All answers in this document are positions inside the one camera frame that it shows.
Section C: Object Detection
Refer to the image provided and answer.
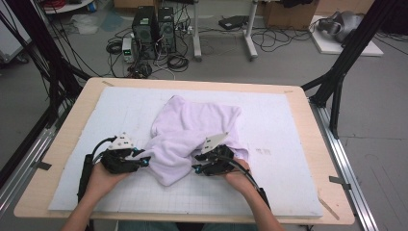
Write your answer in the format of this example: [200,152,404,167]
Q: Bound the person's left hand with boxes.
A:
[86,162,129,198]

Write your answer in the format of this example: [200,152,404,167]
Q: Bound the white round table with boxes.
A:
[42,0,95,14]

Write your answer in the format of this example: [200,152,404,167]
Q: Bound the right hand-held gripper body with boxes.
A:
[200,132,239,177]

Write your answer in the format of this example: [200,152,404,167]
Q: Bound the lilac printed towel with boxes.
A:
[140,94,250,188]

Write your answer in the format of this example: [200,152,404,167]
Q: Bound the white grid mat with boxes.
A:
[47,86,324,219]

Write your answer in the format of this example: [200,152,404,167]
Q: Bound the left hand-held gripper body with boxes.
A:
[100,131,143,175]

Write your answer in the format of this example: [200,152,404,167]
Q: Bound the loose black floor cables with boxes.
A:
[251,28,313,53]

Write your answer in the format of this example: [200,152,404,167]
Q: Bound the black frame post with cables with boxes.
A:
[0,0,92,126]

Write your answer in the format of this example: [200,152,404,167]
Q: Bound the black computer tower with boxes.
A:
[157,6,177,54]
[132,5,158,61]

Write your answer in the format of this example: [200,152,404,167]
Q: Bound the white floor board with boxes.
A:
[309,14,384,58]

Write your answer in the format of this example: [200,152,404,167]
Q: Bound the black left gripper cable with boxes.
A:
[76,136,117,204]

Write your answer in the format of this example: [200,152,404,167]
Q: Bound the grey rounded device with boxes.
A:
[317,10,365,43]

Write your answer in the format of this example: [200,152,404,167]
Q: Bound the person's right hand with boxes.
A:
[222,158,258,198]

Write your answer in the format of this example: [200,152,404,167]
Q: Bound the person's blue jeans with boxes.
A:
[116,220,259,231]

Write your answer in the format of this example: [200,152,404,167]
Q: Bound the black flat device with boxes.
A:
[218,14,249,31]

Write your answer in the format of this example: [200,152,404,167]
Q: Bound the grey tape piece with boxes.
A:
[329,175,352,191]

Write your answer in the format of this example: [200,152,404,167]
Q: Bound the coiled black cable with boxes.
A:
[166,53,191,73]
[105,39,123,56]

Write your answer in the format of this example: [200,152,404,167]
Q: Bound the brown cardboard box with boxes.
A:
[263,0,319,32]

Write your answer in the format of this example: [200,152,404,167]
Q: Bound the small white power supply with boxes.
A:
[121,37,136,64]

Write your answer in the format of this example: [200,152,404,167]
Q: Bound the aluminium rail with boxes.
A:
[309,99,381,231]
[0,99,73,219]

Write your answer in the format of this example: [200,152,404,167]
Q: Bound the white table stand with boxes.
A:
[191,0,260,63]

